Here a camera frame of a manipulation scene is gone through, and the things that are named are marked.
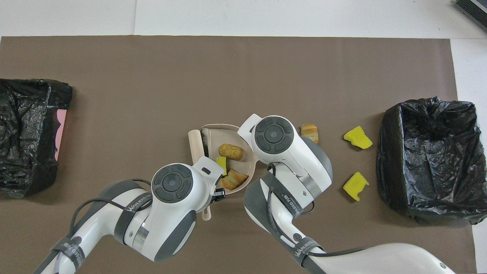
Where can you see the grey ribbed panel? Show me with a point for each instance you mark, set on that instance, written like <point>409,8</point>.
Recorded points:
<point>473,11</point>

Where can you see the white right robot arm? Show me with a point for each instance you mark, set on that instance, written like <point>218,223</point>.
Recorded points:
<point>289,152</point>

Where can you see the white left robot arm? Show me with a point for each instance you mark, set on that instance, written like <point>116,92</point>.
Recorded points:
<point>171,213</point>

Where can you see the beige plastic dustpan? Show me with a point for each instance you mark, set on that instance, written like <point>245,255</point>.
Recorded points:
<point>228,133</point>

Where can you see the striped croissant bread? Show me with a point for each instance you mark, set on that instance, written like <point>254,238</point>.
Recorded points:
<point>310,132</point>

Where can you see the brown bread roll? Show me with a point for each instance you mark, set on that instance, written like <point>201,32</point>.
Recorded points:
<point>230,151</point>

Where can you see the yellow sponge green backing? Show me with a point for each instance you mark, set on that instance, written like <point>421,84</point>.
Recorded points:
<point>222,163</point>

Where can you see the beige hand brush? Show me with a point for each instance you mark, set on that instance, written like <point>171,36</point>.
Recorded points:
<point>194,144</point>

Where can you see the brown table mat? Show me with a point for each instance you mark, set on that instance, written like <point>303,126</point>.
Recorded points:
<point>152,95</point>

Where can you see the golden croissant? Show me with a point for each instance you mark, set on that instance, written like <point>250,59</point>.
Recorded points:
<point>234,179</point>

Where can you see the yellow sponge piece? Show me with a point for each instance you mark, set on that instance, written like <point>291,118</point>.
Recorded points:
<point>355,185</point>
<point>358,137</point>

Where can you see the black bag lined pink bin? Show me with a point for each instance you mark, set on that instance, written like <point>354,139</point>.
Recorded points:
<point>26,133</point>

